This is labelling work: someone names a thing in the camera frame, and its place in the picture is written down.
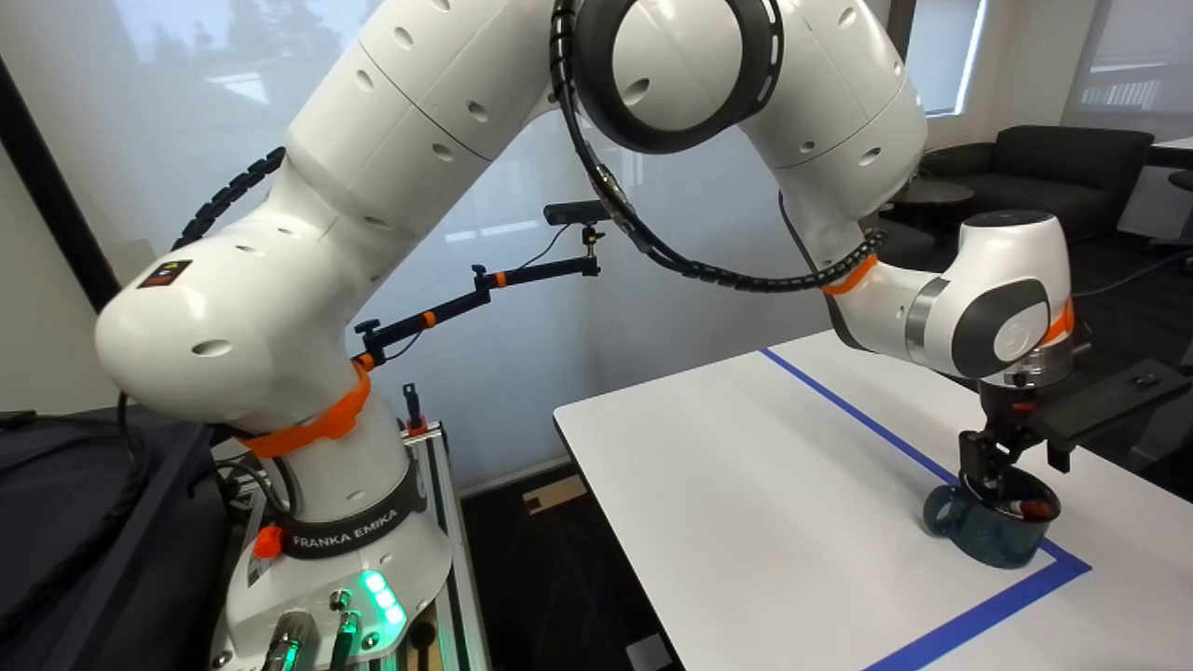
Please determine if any black corrugated cable conduit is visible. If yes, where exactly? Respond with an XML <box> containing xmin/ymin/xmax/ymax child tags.
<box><xmin>168</xmin><ymin>0</ymin><xmax>881</xmax><ymax>298</ymax></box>

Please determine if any black fabric bag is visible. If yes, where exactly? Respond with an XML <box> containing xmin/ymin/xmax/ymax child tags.
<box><xmin>0</xmin><ymin>407</ymin><xmax>255</xmax><ymax>671</ymax></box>

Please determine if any black articulated camera mount arm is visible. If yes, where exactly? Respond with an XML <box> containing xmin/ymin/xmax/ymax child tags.
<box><xmin>355</xmin><ymin>255</ymin><xmax>605</xmax><ymax>369</ymax></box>

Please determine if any long blue tape strip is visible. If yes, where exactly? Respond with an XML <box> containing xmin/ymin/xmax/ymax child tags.
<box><xmin>758</xmin><ymin>347</ymin><xmax>1095</xmax><ymax>579</ymax></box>

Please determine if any black sofa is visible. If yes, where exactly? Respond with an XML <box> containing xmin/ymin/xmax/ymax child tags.
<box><xmin>917</xmin><ymin>122</ymin><xmax>1161</xmax><ymax>255</ymax></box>

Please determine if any black diagonal pole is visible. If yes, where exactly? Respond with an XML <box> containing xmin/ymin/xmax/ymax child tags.
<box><xmin>0</xmin><ymin>56</ymin><xmax>128</xmax><ymax>318</ymax></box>

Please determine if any brown cardboard piece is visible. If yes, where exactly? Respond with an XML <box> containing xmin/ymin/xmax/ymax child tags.
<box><xmin>519</xmin><ymin>474</ymin><xmax>594</xmax><ymax>523</ymax></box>

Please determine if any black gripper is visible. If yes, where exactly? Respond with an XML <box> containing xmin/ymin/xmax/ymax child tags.
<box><xmin>956</xmin><ymin>369</ymin><xmax>1064</xmax><ymax>503</ymax></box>

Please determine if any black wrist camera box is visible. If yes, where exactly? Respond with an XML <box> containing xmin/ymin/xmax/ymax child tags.
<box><xmin>1024</xmin><ymin>356</ymin><xmax>1193</xmax><ymax>479</ymax></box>

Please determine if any round dark side table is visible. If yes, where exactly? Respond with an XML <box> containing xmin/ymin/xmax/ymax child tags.
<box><xmin>896</xmin><ymin>180</ymin><xmax>982</xmax><ymax>234</ymax></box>

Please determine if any short blue tape strip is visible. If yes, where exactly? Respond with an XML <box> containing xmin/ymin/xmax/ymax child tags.
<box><xmin>866</xmin><ymin>561</ymin><xmax>1095</xmax><ymax>671</ymax></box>

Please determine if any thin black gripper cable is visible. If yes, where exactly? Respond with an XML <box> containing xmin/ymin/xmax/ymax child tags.
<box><xmin>772</xmin><ymin>188</ymin><xmax>836</xmax><ymax>279</ymax></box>

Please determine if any black external camera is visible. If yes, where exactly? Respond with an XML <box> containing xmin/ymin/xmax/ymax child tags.
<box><xmin>539</xmin><ymin>197</ymin><xmax>610</xmax><ymax>231</ymax></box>

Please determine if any dark blue ceramic mug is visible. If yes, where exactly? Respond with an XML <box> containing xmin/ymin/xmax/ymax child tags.
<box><xmin>922</xmin><ymin>465</ymin><xmax>1067</xmax><ymax>576</ymax></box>

